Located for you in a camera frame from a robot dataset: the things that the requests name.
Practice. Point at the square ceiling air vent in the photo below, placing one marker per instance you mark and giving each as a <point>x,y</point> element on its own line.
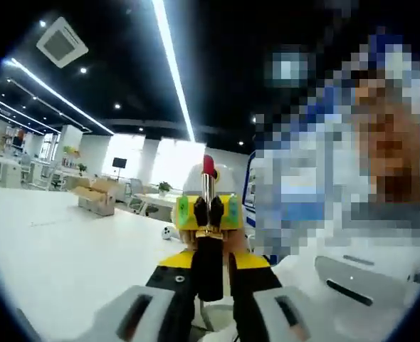
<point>62,42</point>

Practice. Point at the black monitor on stand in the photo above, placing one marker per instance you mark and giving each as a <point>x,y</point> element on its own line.
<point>119,162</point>

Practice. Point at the small potted green plant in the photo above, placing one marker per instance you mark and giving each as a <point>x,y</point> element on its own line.
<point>82,167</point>

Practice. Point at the white chest-worn device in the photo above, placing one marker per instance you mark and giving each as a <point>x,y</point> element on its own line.
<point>366,281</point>

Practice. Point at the yellow green wall decoration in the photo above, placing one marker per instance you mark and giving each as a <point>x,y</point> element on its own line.
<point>72,151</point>

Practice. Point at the white office workstation row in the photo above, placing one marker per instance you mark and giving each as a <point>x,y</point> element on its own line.
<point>0,171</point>

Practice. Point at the blue framed wall display board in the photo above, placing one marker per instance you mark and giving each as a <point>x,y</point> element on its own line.
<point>249,192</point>

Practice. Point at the open cardboard box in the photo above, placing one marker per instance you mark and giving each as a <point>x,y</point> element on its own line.
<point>106,185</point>
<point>89,194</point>

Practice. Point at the large potted green plant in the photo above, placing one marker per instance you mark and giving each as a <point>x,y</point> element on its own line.
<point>164,187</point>

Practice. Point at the long straight ceiling light strip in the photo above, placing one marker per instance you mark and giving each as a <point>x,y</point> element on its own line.
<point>174,64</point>

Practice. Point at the black and gold lipstick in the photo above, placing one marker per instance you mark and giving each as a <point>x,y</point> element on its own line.
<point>208,270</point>

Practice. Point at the small white desk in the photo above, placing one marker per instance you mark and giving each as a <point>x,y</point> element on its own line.
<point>158,204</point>

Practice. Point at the white office chair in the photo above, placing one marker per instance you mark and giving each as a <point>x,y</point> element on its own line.
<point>137,199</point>

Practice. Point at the person's right hand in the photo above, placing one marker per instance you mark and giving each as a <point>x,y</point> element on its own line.
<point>238,242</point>

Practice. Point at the white handheld controller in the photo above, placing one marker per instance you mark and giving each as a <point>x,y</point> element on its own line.
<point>167,233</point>

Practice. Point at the curved ceiling light strip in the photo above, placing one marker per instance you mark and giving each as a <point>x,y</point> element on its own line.
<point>60,96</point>

